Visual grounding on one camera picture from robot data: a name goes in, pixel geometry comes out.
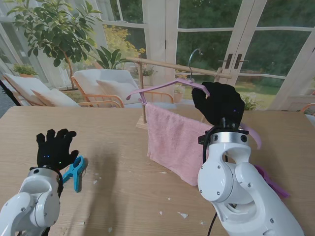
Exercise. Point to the lilac plastic clothes hanger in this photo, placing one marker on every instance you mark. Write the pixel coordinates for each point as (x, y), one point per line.
(162, 86)

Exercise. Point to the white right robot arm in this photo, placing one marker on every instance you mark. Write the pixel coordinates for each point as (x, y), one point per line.
(236, 186)

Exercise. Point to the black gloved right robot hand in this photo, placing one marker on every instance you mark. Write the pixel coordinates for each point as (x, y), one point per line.
(219, 103)

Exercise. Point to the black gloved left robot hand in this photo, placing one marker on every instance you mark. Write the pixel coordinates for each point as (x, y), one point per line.
(53, 150)

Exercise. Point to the purple clothes peg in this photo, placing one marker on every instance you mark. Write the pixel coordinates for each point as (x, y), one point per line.
(270, 183)

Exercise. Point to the pink square towel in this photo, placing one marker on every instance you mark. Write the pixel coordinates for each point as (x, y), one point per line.
(172, 140)

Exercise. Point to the blue clothes peg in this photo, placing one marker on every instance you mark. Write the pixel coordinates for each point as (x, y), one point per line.
(75, 172)

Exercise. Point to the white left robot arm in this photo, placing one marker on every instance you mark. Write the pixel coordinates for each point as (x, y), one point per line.
(32, 201)

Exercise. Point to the printed garden window backdrop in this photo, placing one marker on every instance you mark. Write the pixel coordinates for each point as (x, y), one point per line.
(204, 44)

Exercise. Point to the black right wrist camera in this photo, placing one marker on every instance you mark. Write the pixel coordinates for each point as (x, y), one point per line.
(203, 138)

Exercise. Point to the black stand pole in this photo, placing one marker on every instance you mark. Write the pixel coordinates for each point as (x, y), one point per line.
(8, 92)

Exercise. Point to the wooden drying rack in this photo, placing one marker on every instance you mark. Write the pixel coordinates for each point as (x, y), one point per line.
(167, 64)

